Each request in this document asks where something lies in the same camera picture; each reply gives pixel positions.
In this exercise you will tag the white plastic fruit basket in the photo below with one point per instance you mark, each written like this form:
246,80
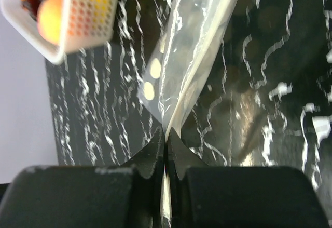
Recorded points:
85,24

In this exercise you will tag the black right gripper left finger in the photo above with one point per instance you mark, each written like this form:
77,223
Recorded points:
128,195

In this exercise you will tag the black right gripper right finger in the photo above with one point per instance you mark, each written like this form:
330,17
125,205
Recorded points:
235,196

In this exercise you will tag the peach fruit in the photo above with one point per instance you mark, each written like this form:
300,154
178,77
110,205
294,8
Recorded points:
49,19

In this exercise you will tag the clear dotted zip top bag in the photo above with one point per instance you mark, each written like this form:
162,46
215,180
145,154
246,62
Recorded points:
182,61

